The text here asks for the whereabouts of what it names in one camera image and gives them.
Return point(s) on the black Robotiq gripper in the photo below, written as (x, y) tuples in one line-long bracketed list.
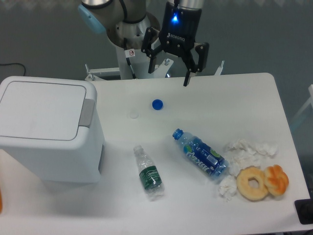
[(177, 37)]

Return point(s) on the white push-button trash can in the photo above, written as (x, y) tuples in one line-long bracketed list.
[(51, 126)]

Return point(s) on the blue bottle cap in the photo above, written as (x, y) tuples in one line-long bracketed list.
[(157, 104)]

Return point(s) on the white bottle cap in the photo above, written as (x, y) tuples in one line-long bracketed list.
[(133, 114)]

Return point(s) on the blue plastic bottle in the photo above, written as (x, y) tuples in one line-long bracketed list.
[(200, 154)]

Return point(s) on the large crumpled white tissue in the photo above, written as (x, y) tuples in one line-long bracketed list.
[(242, 154)]

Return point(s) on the clear bottle green label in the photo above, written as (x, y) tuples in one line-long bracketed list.
[(148, 173)]

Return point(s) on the small crumpled white tissue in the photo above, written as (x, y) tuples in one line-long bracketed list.
[(228, 187)]

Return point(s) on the orange twisted bread roll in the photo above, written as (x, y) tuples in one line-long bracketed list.
[(276, 180)]

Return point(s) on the black device at edge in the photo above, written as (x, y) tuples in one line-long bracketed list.
[(304, 209)]

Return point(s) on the orange object at edge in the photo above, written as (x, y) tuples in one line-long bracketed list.
[(1, 202)]

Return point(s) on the white frame at right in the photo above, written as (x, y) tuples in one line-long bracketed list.
[(304, 112)]

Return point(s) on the plain ring doughnut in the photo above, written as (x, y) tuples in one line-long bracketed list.
[(250, 184)]

